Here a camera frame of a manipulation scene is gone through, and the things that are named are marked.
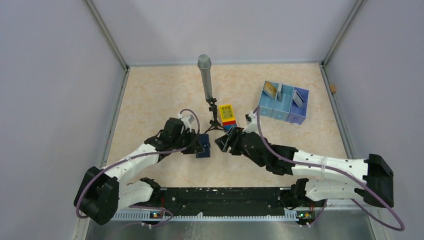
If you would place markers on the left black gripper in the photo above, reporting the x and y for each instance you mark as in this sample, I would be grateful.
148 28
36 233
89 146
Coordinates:
194 145

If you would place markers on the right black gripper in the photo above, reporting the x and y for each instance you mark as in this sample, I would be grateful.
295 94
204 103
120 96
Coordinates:
224 141

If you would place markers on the dark blue card holder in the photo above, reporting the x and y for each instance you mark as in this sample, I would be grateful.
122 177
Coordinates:
204 141

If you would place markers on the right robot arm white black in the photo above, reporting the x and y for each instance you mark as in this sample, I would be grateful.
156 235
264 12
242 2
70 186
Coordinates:
322 177

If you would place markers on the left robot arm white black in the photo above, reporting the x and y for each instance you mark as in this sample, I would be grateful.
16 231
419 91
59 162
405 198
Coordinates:
105 191

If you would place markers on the gold credit card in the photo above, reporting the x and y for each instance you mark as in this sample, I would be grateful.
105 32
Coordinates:
270 89

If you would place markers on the black credit card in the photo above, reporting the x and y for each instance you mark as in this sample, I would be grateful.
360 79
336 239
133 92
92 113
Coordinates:
279 92

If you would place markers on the silver credit card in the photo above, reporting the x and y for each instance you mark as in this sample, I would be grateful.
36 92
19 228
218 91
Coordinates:
298 99

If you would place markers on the black tripod stand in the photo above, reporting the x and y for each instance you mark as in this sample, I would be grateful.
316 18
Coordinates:
215 125

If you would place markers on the yellow red blue toy block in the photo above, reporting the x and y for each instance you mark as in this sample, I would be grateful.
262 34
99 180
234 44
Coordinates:
227 116

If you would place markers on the light blue drawer left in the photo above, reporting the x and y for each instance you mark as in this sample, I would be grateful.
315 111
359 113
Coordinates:
266 103

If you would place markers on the light blue drawer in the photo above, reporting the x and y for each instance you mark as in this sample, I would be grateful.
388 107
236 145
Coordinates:
266 103
282 108

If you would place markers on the light blue drawer middle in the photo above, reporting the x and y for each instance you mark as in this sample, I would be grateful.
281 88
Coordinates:
282 108

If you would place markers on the grey microphone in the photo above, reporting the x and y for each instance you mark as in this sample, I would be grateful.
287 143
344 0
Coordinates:
204 64

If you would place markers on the purple drawer right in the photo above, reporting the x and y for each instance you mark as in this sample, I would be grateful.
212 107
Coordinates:
297 115

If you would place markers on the small wooden knob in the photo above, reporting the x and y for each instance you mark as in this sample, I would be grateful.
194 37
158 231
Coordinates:
332 88

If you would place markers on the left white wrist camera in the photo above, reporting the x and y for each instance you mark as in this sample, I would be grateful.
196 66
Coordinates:
187 120

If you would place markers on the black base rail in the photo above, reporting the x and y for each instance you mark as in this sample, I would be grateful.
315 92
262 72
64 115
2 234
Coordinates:
228 201

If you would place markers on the white cable duct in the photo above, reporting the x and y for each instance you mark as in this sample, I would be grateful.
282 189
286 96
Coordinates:
146 216

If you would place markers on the aluminium frame front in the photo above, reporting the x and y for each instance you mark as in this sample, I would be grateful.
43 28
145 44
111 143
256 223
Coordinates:
335 220

